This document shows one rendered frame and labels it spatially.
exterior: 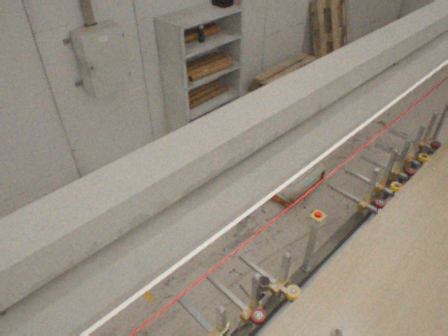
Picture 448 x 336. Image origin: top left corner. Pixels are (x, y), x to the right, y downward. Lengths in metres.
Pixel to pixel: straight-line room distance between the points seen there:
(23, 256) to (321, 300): 1.92
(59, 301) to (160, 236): 0.14
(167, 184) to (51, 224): 0.14
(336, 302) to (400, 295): 0.37
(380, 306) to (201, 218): 1.84
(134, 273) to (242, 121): 0.25
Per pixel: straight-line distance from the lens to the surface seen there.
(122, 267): 0.48
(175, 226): 0.50
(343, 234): 2.80
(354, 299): 2.26
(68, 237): 0.42
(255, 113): 0.56
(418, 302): 2.38
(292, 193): 3.67
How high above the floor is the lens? 2.75
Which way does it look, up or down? 40 degrees down
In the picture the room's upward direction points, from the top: 1 degrees counter-clockwise
